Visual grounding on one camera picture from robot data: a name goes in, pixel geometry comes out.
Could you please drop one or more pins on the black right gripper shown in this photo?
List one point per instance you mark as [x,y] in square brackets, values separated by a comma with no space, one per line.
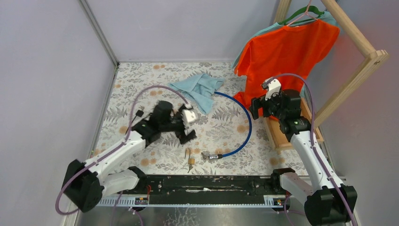
[254,107]

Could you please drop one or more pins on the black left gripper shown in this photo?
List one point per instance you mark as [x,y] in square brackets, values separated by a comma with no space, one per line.
[187,139]

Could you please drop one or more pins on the blue cable lock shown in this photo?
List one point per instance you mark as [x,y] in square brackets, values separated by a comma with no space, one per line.
[227,134]

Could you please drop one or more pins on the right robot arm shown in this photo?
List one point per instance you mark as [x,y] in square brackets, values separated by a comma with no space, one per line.
[326,200]

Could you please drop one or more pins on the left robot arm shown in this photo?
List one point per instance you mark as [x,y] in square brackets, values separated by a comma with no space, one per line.
[86,183]

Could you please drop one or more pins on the brass padlock with key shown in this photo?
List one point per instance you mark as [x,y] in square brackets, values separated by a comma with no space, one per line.
[190,161]

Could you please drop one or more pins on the light blue towel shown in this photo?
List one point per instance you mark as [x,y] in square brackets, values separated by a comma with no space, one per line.
[199,88]

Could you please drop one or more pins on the orange t-shirt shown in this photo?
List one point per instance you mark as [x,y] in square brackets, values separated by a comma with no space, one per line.
[287,50]

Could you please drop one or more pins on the pink clothes hanger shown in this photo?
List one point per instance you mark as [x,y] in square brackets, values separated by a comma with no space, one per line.
[308,14]

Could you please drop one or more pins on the green clothes hanger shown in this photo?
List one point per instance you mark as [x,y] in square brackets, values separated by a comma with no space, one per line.
[300,12]

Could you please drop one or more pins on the teal t-shirt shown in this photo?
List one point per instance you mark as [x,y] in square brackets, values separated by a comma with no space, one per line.
[325,17]

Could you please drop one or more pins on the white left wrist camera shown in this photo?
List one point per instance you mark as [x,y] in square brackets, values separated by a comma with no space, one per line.
[188,114]

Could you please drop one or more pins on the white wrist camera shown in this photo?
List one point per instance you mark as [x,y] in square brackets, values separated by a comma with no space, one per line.
[188,114]
[272,86]

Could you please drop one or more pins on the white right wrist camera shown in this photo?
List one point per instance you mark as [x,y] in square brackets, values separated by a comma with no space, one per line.
[272,86]

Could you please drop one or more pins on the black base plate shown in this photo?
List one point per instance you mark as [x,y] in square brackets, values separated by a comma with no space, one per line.
[184,184]

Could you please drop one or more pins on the aluminium slotted rail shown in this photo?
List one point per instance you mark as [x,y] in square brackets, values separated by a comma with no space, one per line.
[196,200]

